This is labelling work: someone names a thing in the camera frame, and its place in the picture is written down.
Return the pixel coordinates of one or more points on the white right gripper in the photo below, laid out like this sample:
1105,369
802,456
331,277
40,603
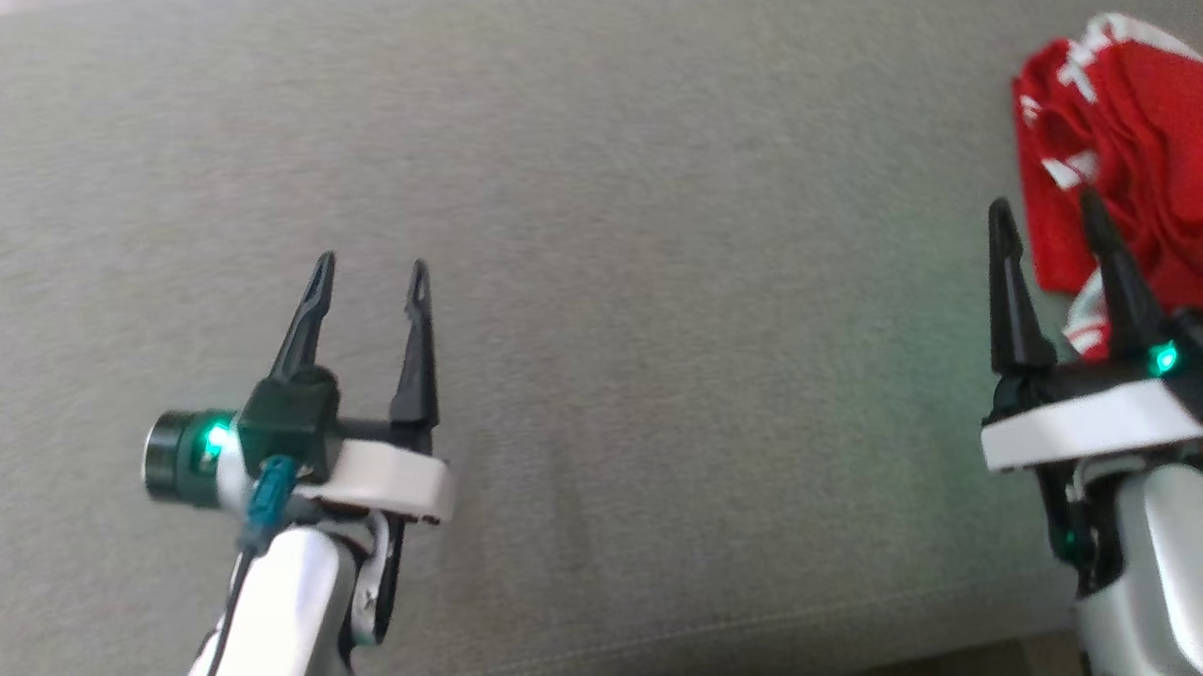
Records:
1075,427

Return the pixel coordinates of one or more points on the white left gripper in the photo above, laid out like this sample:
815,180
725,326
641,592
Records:
396,480

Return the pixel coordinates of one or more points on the red shirt with white sleeves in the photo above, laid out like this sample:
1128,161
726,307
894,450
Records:
1146,159

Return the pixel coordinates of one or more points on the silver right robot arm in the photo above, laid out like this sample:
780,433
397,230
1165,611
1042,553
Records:
1170,558

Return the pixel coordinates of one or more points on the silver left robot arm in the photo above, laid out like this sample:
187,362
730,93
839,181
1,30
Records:
281,619

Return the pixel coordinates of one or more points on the grey sofa seat cushion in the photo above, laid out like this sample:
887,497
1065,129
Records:
659,276

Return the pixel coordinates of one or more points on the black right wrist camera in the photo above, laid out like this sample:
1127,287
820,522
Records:
1198,367

